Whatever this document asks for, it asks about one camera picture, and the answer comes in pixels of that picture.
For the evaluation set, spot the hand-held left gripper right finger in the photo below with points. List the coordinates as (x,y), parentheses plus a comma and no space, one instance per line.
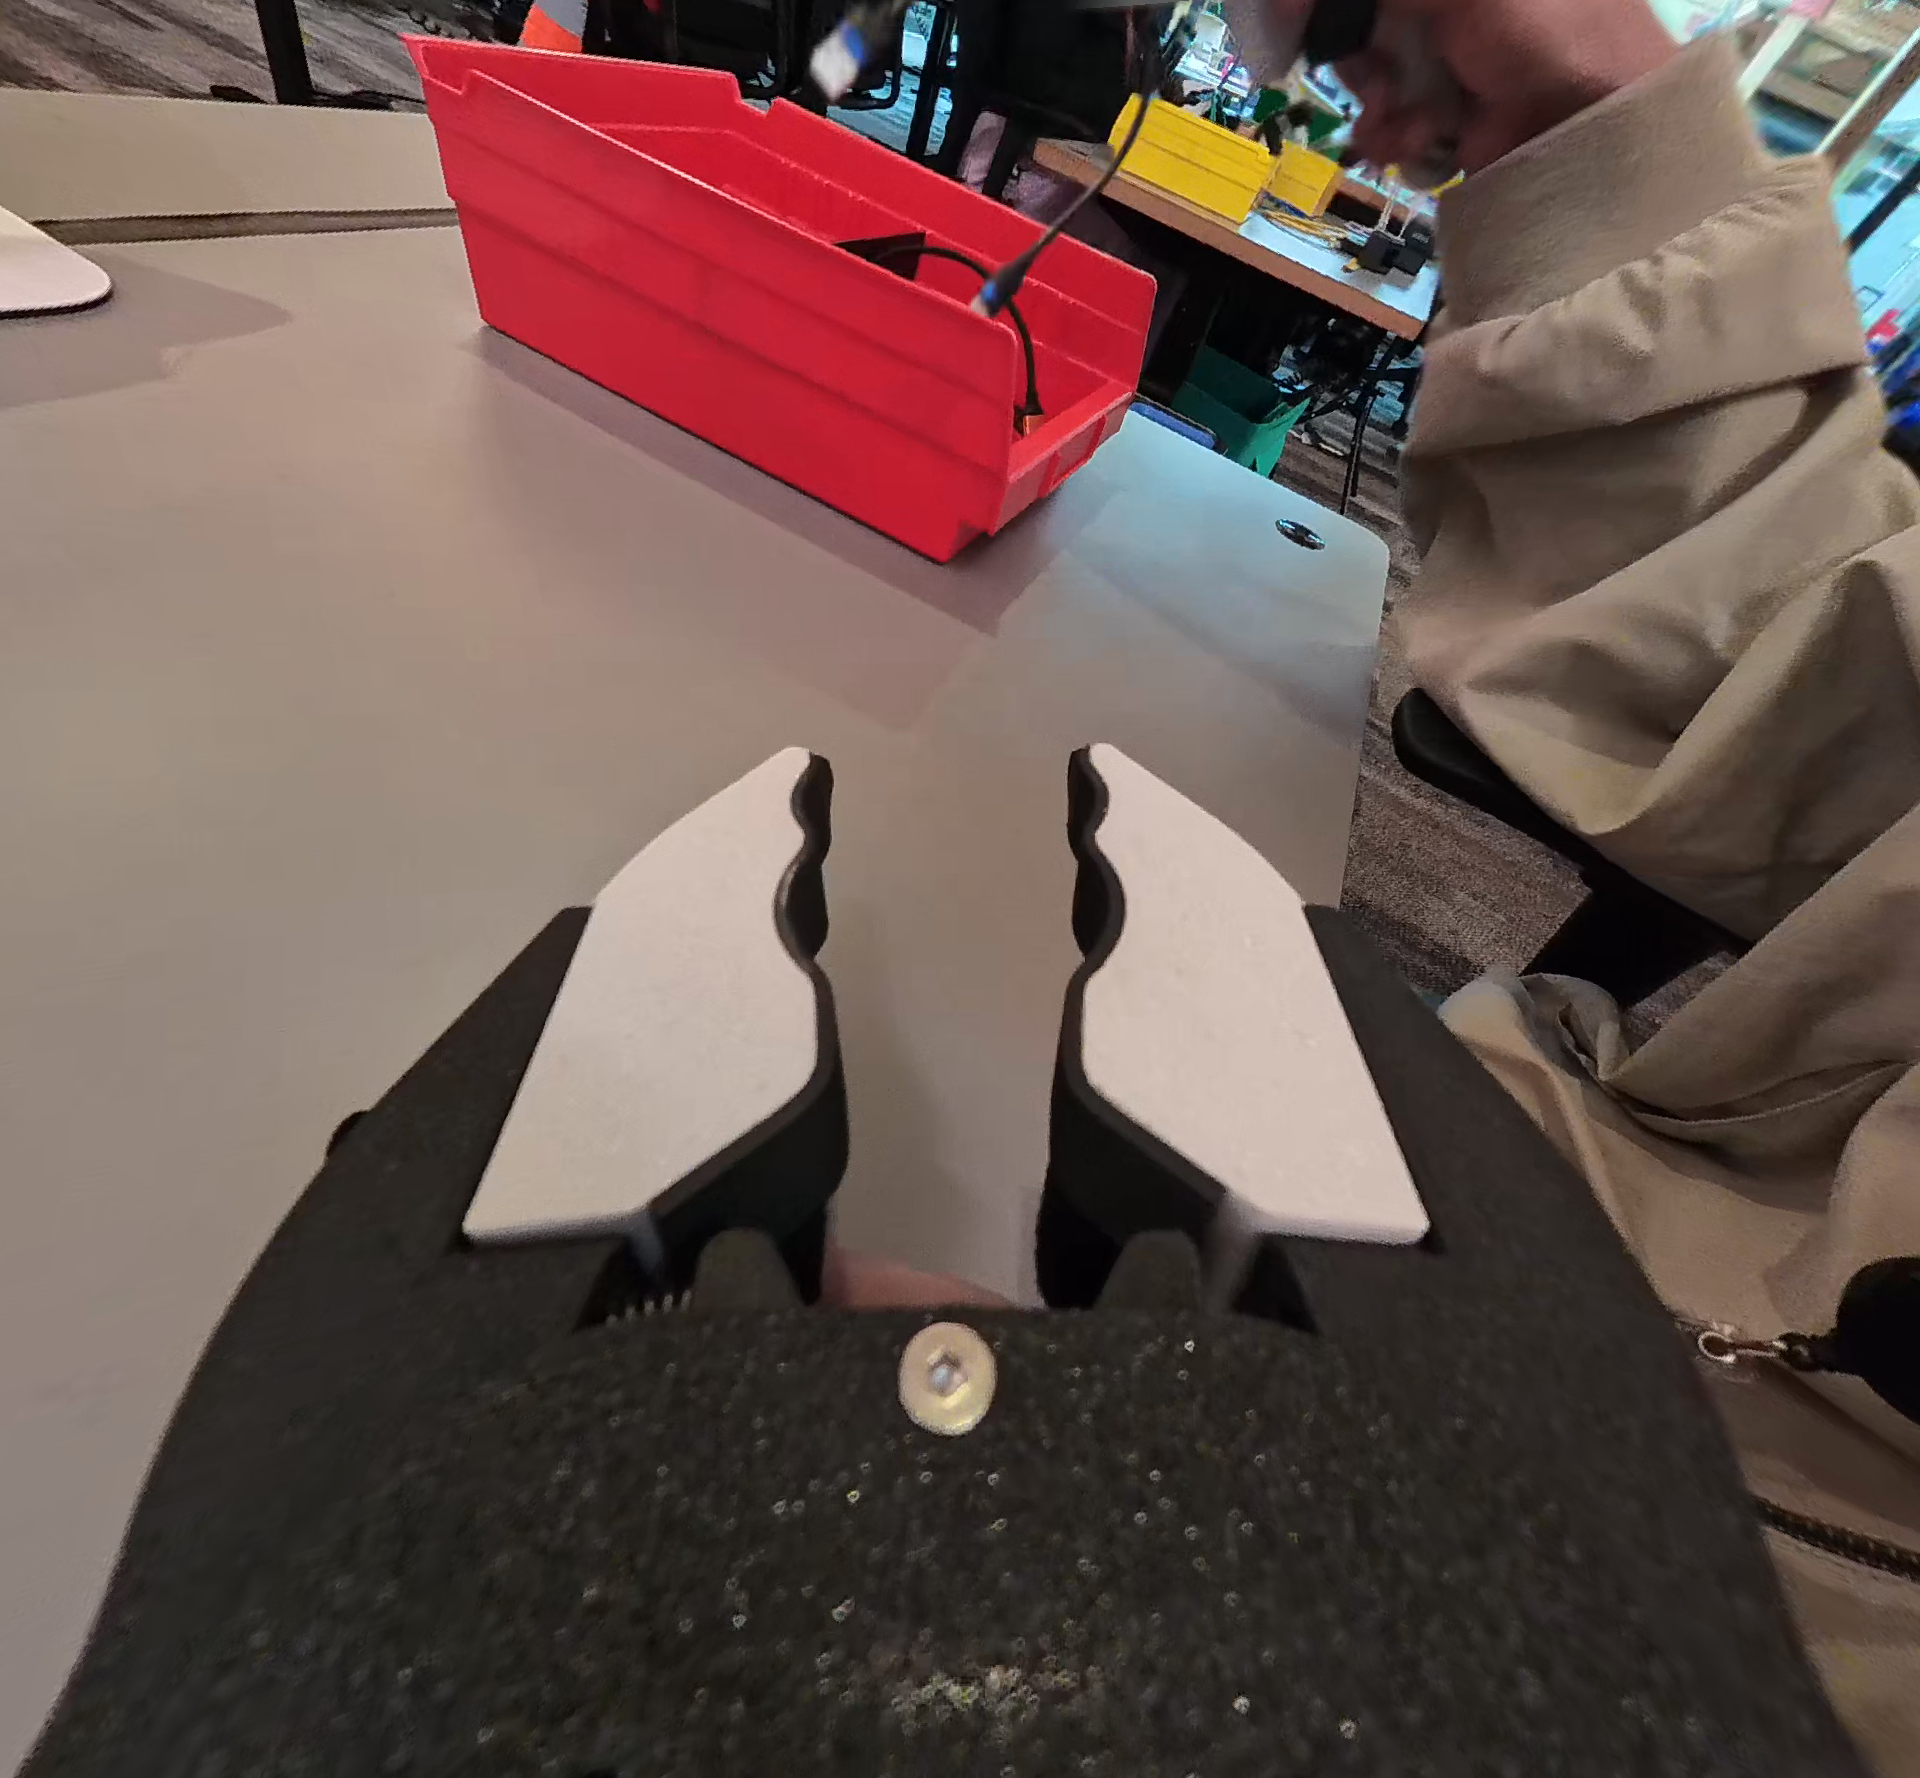
(1229,1044)

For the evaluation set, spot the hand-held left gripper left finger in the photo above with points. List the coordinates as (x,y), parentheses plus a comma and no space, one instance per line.
(674,1030)

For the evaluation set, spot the red plastic bin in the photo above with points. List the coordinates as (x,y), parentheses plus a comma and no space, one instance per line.
(674,279)

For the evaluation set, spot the person's right forearm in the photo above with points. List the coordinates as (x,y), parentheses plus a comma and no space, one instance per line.
(1619,249)

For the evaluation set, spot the person's right hand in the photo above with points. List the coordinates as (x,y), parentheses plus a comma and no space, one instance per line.
(1531,23)

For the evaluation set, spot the yellow plastic bin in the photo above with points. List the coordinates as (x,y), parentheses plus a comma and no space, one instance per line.
(1185,158)
(1305,176)

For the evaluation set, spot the wooden table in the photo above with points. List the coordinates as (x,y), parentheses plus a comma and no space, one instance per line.
(1321,271)

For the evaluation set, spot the green bin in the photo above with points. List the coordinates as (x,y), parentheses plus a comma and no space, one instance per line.
(1238,413)

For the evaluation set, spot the person's beige jacket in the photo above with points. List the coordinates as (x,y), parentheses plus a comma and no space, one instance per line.
(1771,759)

